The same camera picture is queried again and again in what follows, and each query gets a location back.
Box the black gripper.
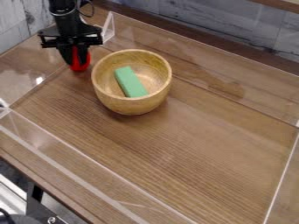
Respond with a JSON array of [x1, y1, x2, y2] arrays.
[[38, 24, 103, 66]]

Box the red plush fruit green stem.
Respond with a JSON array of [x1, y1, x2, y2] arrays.
[[70, 46, 91, 72]]

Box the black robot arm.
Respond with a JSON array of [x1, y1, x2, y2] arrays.
[[38, 0, 103, 72]]

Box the green rectangular block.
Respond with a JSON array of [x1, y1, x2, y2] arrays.
[[115, 66, 149, 98]]

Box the wooden bowl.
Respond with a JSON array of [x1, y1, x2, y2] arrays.
[[91, 49, 174, 116]]

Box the clear acrylic tray wall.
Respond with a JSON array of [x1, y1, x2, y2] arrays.
[[0, 10, 299, 224]]

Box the black table leg bracket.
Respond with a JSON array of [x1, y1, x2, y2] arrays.
[[26, 182, 78, 224]]

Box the black cable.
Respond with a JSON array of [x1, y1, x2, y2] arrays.
[[0, 207, 17, 224]]

